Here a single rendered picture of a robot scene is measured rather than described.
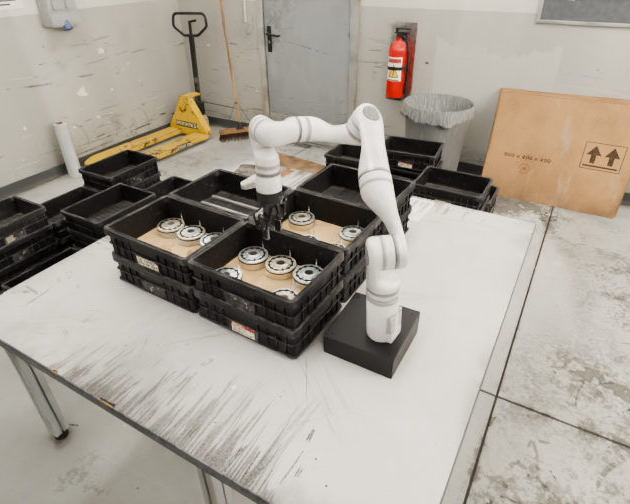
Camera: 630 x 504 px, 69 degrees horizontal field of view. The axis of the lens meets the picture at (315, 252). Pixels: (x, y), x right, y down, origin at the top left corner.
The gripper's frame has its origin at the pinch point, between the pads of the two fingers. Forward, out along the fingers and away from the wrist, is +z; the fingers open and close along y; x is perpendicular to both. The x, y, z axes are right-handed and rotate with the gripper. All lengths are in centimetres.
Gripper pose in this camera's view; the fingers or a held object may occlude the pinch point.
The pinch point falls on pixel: (272, 230)
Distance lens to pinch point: 140.8
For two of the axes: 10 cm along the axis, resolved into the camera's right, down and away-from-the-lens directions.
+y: 5.3, -4.7, 7.0
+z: 0.1, 8.3, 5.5
